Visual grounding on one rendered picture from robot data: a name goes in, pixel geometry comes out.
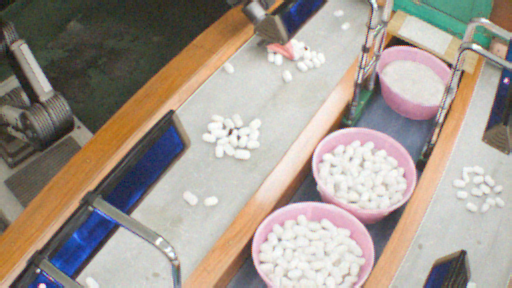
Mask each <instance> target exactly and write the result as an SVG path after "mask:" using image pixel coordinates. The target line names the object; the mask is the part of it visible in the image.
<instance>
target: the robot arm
mask: <svg viewBox="0 0 512 288"><path fill-rule="evenodd" d="M226 1H227V3H228V5H231V7H233V8H235V7H237V6H240V5H242V4H243V3H245V2H246V3H245V4H244V6H243V7H242V8H241V11H242V12H243V13H244V15H245V17H246V18H247V19H248V20H249V21H250V22H251V23H252V25H253V26H254V27H256V26H257V25H258V24H259V23H260V22H261V21H262V20H263V19H264V18H265V17H267V16H268V15H269V13H268V10H269V9H270V8H271V7H272V6H274V4H275V3H276V0H226ZM266 41H268V43H267V44H266V45H265V46H266V47H267V48H268V49H269V50H272V51H274V52H279V53H281V54H283V55H285V56H286V57H288V58H289V59H290V60H291V59H293V58H295V56H294V52H293V48H292V43H291V41H289V42H288V43H287V44H286V45H285V46H284V47H283V46H281V45H280V44H277V43H275V42H273V41H270V40H268V39H266V38H261V39H260V40H259V41H258V42H257V43H256V45H257V46H258V47H259V48H260V47H262V46H263V44H264V43H265V42H266ZM284 48H285V49H286V50H285V49H284Z"/></svg>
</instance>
